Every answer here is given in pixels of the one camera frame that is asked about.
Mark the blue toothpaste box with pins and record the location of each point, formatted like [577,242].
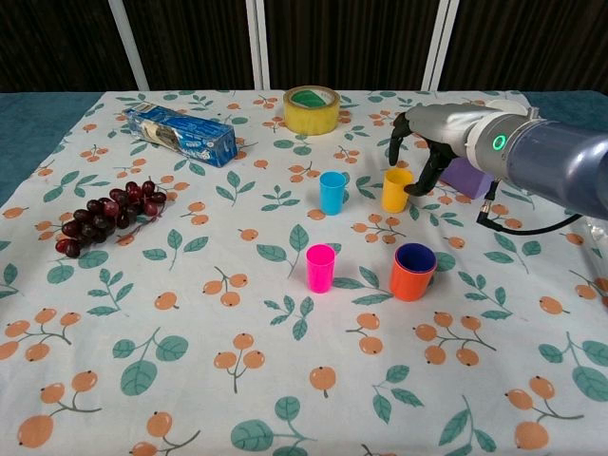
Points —
[199,135]

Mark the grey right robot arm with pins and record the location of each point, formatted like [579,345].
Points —
[546,152]

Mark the yellow plastic cup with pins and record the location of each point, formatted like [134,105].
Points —
[394,195]

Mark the white slipper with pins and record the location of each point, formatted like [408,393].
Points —
[503,104]

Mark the clear plastic bottle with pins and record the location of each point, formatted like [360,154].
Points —
[599,229]

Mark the purple foam cube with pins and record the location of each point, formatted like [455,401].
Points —
[465,178]

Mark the white double frame post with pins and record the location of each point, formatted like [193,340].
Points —
[254,47]

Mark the light blue plastic cup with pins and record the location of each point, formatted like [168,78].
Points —
[331,199]

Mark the orange plastic cup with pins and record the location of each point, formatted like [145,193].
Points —
[408,285]

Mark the dark red grape bunch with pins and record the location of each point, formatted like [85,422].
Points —
[95,223]

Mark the yellow packing tape roll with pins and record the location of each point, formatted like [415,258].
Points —
[309,121]

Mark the floral print tablecloth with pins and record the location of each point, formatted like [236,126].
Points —
[190,309]

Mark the pink plastic cup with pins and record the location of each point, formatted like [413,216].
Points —
[319,275]

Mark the dark blue plastic cup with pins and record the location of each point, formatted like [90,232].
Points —
[415,259]

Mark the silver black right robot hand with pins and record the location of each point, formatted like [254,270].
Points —
[442,123]

